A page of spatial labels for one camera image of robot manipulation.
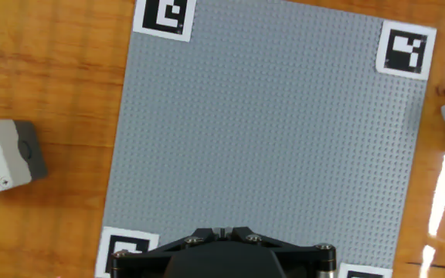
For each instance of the wood grain table mat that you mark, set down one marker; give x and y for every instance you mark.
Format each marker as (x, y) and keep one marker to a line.
(52, 69)

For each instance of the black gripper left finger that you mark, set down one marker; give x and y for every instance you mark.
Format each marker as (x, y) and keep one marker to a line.
(149, 251)

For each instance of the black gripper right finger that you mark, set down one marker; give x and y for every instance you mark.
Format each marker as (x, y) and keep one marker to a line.
(303, 253)

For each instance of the grey Lego baseplate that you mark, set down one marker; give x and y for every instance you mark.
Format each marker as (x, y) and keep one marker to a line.
(265, 135)

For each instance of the red push button box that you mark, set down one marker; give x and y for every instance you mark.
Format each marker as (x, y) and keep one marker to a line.
(2, 154)

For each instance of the black white fiducial marker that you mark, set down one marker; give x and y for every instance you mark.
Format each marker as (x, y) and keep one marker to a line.
(396, 62)
(157, 11)
(365, 269)
(130, 235)

